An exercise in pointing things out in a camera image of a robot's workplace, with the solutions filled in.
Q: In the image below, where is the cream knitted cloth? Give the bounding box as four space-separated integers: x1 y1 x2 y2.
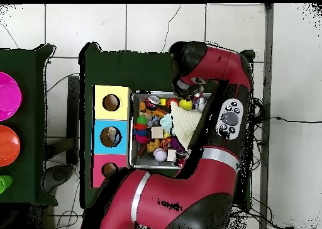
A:
170 102 204 150

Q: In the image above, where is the bag of coloured spiky balls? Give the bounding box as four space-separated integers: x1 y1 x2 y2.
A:
133 115 151 144

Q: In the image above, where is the clear mesh bin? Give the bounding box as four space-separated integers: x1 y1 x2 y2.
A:
130 90 255 170

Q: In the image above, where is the wooden box with three holes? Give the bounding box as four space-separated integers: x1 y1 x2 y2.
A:
92 84 133 189

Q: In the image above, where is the yellow ball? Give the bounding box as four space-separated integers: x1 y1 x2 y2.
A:
179 99 194 111

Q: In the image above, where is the red silver soda can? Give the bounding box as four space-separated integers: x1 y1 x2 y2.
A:
147 95 162 111

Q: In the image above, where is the red black can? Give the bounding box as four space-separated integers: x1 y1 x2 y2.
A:
174 149 189 168

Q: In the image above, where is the white baseball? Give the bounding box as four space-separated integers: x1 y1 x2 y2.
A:
153 148 169 163

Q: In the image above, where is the pink plate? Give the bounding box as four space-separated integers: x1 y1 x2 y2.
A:
0 72 23 122

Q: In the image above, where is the orange plate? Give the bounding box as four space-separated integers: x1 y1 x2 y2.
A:
0 125 21 168

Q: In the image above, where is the green cup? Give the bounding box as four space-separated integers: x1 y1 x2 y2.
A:
0 175 13 194

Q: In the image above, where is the black cable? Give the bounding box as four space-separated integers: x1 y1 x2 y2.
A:
255 95 322 125

